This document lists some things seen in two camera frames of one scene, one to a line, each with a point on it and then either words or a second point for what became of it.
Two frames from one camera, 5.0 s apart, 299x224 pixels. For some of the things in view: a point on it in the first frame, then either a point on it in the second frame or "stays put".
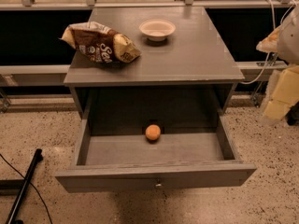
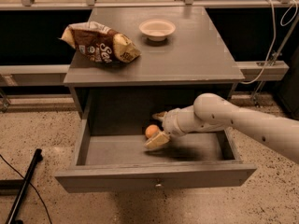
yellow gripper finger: (285, 94) → (157, 141)
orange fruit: (152, 132) stays put
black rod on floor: (19, 188) stays put
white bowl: (157, 30) stays put
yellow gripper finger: (270, 44) → (160, 116)
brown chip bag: (100, 44) stays put
